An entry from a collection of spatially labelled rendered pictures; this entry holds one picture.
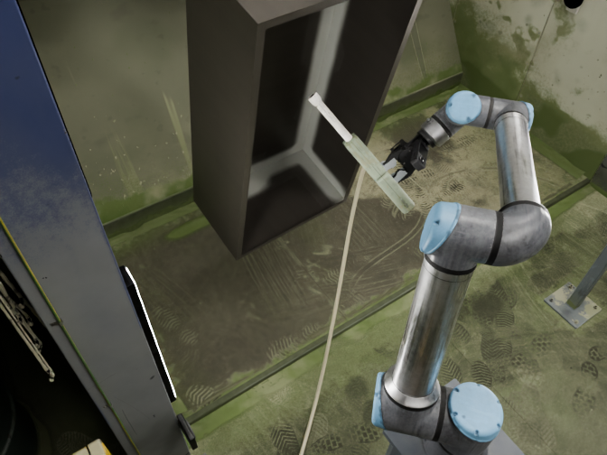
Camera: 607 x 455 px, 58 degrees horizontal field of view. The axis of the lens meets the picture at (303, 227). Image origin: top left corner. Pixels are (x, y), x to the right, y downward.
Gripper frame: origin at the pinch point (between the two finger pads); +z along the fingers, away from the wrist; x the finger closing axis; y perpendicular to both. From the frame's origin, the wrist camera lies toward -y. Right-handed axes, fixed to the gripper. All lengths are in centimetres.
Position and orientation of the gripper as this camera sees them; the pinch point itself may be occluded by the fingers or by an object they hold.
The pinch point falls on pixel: (381, 181)
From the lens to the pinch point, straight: 178.4
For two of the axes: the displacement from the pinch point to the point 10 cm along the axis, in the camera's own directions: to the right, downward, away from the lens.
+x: -6.6, -6.5, -3.8
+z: -7.4, 6.4, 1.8
